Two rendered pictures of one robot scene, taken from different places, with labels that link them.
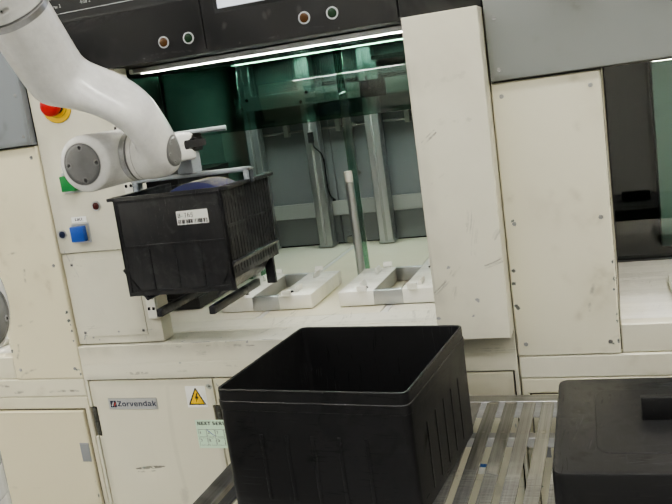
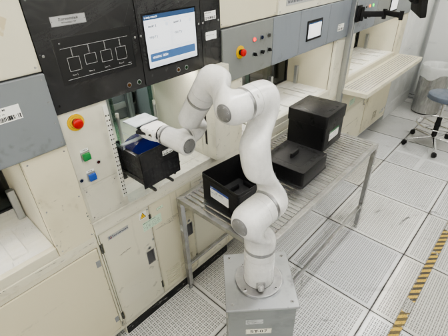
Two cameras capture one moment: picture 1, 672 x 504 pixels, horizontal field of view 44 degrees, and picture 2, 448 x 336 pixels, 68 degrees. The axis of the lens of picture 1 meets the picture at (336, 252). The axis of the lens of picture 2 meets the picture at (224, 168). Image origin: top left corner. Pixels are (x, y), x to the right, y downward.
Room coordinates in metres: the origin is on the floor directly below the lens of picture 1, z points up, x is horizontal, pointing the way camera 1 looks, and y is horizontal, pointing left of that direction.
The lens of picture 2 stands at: (0.63, 1.34, 1.88)
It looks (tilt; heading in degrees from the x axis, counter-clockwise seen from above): 33 degrees down; 294
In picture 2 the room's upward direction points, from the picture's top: 2 degrees counter-clockwise
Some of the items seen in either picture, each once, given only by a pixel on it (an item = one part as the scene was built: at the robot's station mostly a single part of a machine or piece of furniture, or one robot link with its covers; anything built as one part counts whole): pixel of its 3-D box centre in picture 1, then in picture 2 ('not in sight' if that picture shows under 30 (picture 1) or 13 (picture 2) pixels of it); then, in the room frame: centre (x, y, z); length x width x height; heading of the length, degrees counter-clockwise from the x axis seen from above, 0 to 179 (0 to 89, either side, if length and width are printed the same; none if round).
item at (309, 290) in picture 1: (282, 288); not in sight; (1.81, 0.13, 0.89); 0.22 x 0.21 x 0.04; 161
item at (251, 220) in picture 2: not in sight; (255, 227); (0.89, 0.50, 1.07); 0.19 x 0.12 x 0.24; 70
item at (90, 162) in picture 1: (109, 158); (179, 141); (1.27, 0.32, 1.25); 0.13 x 0.09 x 0.08; 161
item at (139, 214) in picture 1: (197, 217); (147, 151); (1.51, 0.24, 1.11); 0.24 x 0.20 x 0.32; 71
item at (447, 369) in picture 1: (353, 411); (239, 186); (1.14, 0.01, 0.85); 0.28 x 0.28 x 0.17; 65
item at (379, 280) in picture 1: (399, 281); not in sight; (1.72, -0.13, 0.89); 0.22 x 0.21 x 0.04; 161
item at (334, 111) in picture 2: not in sight; (315, 123); (0.89, -0.82, 0.89); 0.29 x 0.29 x 0.25; 72
